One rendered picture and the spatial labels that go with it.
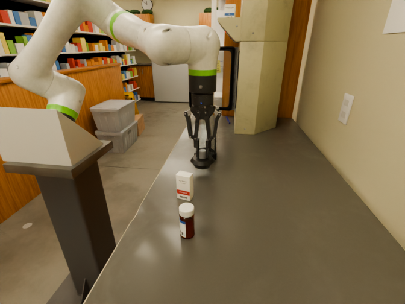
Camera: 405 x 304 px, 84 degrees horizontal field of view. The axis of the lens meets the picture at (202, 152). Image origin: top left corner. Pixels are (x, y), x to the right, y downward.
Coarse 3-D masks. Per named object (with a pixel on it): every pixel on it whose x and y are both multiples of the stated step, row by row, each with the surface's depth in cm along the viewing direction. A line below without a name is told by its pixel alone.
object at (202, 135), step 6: (216, 108) 89; (204, 120) 88; (210, 120) 89; (204, 126) 89; (210, 126) 90; (198, 132) 92; (204, 132) 90; (204, 138) 92; (204, 144) 93; (210, 150) 94
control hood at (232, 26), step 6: (222, 18) 105; (228, 18) 105; (234, 18) 104; (240, 18) 104; (222, 24) 106; (228, 24) 106; (234, 24) 105; (240, 24) 105; (228, 30) 107; (234, 30) 106; (240, 30) 106; (234, 36) 107; (240, 36) 107
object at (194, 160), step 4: (200, 152) 84; (204, 152) 84; (200, 156) 84; (204, 156) 84; (208, 156) 86; (192, 160) 84; (196, 160) 83; (200, 160) 83; (204, 160) 83; (208, 160) 83; (212, 160) 84; (196, 164) 83; (200, 164) 82; (204, 164) 82; (208, 164) 83; (200, 168) 84; (204, 168) 84
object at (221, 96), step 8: (224, 56) 141; (224, 64) 143; (224, 72) 145; (216, 80) 148; (224, 80) 147; (216, 88) 150; (224, 88) 149; (216, 96) 152; (224, 96) 151; (216, 104) 154; (224, 104) 153
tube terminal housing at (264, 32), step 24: (264, 0) 100; (288, 0) 108; (264, 24) 104; (288, 24) 114; (240, 48) 109; (264, 48) 109; (240, 72) 114; (264, 72) 114; (240, 96) 119; (264, 96) 121; (240, 120) 124; (264, 120) 128
